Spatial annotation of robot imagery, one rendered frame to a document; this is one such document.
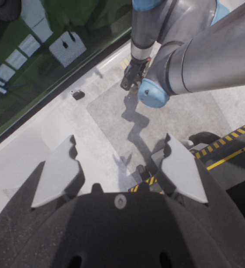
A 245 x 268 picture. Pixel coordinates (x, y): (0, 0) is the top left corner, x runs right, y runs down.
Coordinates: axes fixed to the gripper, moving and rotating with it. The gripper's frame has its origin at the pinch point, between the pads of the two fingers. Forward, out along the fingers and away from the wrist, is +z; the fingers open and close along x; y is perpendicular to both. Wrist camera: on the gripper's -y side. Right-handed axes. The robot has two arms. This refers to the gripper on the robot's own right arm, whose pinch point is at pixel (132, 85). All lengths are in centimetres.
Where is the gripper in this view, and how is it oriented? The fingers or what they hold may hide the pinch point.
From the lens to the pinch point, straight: 56.8
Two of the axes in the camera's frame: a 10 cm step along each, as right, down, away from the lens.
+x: -8.3, -5.6, -0.1
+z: 0.4, -0.9, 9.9
